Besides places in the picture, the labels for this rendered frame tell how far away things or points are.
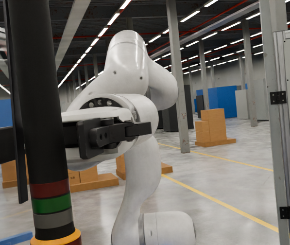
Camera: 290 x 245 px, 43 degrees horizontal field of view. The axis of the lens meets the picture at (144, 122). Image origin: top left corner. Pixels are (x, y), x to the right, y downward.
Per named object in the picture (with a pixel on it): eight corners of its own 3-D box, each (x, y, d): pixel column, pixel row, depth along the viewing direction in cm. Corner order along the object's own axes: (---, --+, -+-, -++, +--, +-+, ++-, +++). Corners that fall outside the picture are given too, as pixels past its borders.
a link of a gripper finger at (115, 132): (137, 146, 35) (116, 158, 29) (106, 148, 36) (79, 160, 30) (134, 113, 35) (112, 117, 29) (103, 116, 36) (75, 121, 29)
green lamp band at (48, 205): (34, 216, 30) (32, 201, 30) (30, 207, 33) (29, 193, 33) (75, 208, 31) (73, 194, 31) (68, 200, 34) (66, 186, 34)
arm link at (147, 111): (66, 115, 51) (121, 82, 49) (99, 111, 64) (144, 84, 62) (95, 168, 51) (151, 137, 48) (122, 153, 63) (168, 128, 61)
